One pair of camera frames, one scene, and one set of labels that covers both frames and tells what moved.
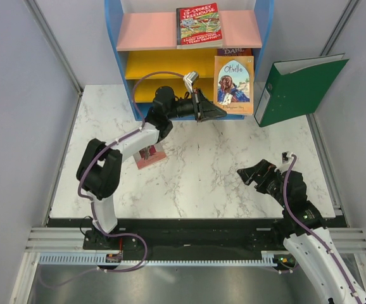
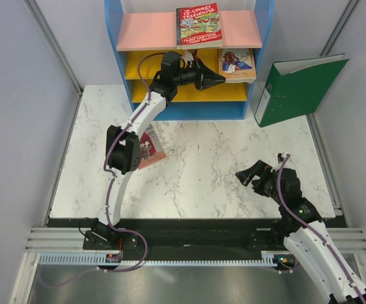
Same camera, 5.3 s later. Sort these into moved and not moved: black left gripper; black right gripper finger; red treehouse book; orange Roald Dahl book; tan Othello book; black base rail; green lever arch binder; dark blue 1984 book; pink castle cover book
Moved: orange Roald Dahl book; tan Othello book; black left gripper
Not moved: black right gripper finger; red treehouse book; green lever arch binder; dark blue 1984 book; pink castle cover book; black base rail
